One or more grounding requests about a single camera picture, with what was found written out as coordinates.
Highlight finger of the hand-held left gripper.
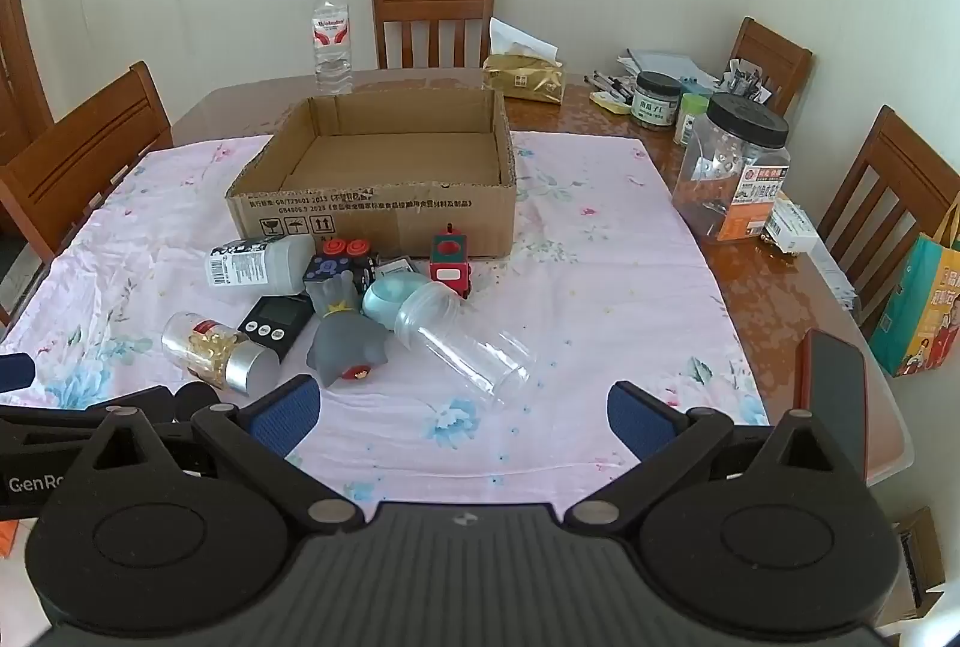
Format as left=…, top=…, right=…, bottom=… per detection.
left=0, top=353, right=35, bottom=391
left=82, top=383, right=220, bottom=427

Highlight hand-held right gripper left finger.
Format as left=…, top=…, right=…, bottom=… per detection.
left=71, top=375, right=361, bottom=535

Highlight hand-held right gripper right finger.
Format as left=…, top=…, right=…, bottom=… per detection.
left=562, top=381, right=856, bottom=535

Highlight silver-lid capsule bottle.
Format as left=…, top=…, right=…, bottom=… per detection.
left=161, top=311, right=278, bottom=397

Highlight grey soft toy figure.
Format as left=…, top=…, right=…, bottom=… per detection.
left=306, top=275, right=391, bottom=387

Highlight light blue round case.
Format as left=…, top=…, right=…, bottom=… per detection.
left=362, top=272, right=425, bottom=334

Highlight clear plastic jar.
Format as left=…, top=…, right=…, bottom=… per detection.
left=394, top=281, right=539, bottom=406

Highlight red toy train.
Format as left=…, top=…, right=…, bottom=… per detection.
left=429, top=224, right=473, bottom=301

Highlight cardboard box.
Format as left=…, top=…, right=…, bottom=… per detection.
left=877, top=506, right=946, bottom=625
left=226, top=88, right=518, bottom=259

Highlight pink floral tablecloth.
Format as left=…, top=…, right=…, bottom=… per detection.
left=0, top=133, right=770, bottom=505

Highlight white pill bottle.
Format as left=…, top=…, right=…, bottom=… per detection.
left=206, top=234, right=316, bottom=294

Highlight dark cube toy red buttons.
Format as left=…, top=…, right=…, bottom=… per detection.
left=304, top=238, right=376, bottom=310

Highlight red-cased phone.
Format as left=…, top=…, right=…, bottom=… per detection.
left=793, top=328, right=867, bottom=483

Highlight wooden chair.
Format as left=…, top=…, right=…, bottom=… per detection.
left=729, top=17, right=815, bottom=119
left=370, top=0, right=497, bottom=70
left=0, top=61, right=175, bottom=265
left=816, top=105, right=960, bottom=340

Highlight small white carton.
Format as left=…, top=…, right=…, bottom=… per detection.
left=765, top=197, right=822, bottom=256

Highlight large clear black-lid jar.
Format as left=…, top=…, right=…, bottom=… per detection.
left=671, top=92, right=791, bottom=243

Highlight green-lid white bottle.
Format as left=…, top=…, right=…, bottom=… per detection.
left=673, top=94, right=710, bottom=147

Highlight colourful shopping bag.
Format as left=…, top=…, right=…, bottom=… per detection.
left=870, top=215, right=960, bottom=378

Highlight cardboard box on floor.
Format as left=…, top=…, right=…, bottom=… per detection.
left=877, top=506, right=946, bottom=625

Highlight small black-lid jar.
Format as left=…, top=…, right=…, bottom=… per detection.
left=631, top=71, right=682, bottom=130

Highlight bunch of pens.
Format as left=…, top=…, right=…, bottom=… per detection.
left=585, top=69, right=638, bottom=100

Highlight cluttered pen holder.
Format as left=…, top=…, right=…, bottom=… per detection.
left=720, top=58, right=773, bottom=104

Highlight stack of papers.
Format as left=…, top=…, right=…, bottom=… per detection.
left=616, top=49, right=721, bottom=93

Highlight gold tissue pack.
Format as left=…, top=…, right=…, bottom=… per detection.
left=481, top=17, right=565, bottom=106

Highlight clear water bottle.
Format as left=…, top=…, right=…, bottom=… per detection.
left=311, top=0, right=355, bottom=95

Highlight wooden door frame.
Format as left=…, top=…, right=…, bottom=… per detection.
left=0, top=0, right=55, bottom=164

